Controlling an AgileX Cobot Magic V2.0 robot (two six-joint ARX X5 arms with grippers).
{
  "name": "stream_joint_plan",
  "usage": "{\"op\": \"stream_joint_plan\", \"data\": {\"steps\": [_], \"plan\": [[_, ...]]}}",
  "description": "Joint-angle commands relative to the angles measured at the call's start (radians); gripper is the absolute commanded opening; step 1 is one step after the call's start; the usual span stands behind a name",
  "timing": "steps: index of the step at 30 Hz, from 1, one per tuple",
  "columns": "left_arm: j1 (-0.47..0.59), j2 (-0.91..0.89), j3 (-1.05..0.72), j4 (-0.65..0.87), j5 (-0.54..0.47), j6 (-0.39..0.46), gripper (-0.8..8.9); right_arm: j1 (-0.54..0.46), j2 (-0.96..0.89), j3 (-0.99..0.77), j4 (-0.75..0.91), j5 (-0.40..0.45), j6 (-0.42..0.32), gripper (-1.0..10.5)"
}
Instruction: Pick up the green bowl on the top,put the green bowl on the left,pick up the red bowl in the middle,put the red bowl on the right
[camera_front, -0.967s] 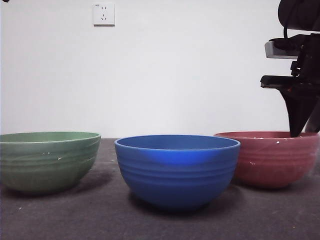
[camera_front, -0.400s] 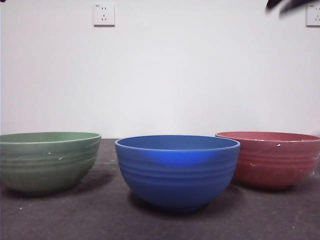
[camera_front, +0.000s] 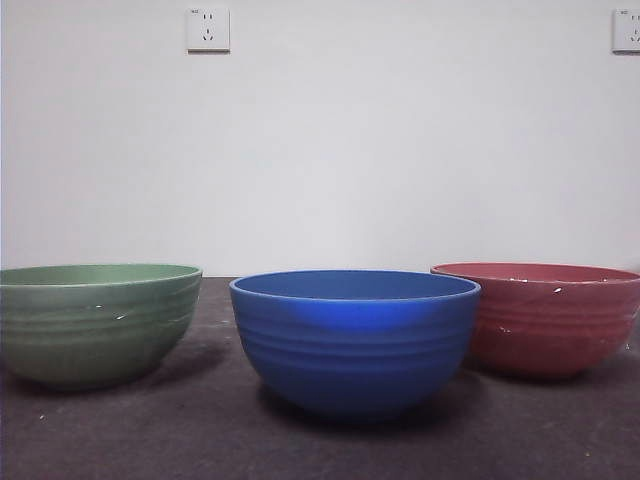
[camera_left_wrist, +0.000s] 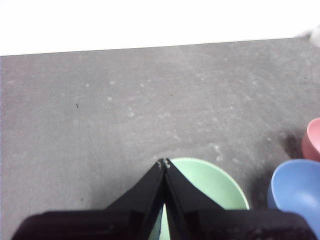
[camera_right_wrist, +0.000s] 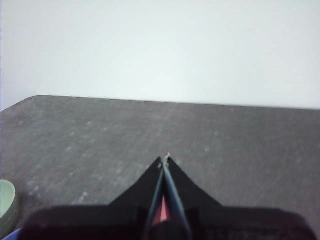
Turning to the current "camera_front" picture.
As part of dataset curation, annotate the blue ribbed bowl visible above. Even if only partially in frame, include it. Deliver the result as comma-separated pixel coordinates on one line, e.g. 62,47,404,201
228,269,483,421

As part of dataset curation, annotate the white wall socket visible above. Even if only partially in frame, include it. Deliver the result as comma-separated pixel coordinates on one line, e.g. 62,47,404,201
186,6,232,55
611,8,640,55

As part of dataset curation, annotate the red ribbed bowl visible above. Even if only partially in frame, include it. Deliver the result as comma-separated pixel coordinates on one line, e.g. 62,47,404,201
430,261,640,380

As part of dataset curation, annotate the green ribbed bowl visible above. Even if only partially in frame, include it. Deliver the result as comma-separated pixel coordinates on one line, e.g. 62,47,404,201
0,263,204,393

